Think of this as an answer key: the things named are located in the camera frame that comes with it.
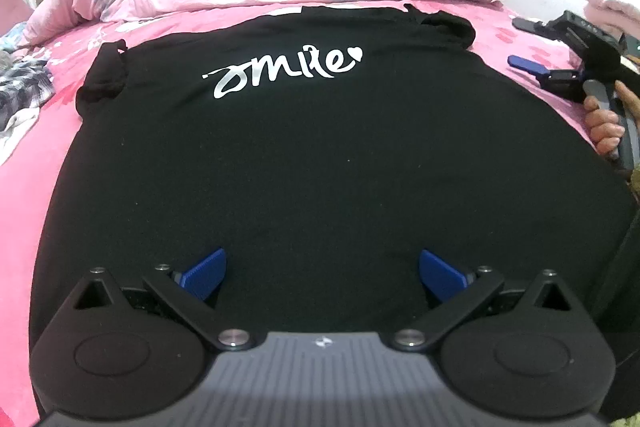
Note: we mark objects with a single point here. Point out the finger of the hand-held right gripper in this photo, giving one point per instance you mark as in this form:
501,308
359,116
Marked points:
525,63
530,25

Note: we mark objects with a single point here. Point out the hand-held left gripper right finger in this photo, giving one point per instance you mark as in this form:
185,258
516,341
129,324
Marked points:
442,274

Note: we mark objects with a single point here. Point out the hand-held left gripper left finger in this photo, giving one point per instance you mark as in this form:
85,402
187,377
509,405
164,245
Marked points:
202,274

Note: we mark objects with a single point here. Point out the black printed t-shirt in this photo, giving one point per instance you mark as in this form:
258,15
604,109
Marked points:
325,182

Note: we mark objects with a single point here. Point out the black white plaid shirt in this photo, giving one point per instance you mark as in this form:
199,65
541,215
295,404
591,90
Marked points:
25,87

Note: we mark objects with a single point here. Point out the person's right forearm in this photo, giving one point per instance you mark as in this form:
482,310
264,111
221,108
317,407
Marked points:
635,184

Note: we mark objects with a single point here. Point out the person's right hand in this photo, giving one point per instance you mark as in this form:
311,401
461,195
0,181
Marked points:
605,132

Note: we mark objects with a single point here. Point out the pale pink fluffy cloth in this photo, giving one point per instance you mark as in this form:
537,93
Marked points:
615,12

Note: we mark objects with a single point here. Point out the person's black pants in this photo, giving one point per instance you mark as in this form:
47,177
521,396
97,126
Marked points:
625,287

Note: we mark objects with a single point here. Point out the pink floral bed blanket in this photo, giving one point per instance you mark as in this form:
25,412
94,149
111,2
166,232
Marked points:
20,232

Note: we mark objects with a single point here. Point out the light blue floral cloth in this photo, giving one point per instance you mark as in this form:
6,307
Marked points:
15,41

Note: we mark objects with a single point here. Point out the pink pillow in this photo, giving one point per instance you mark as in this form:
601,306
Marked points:
12,12

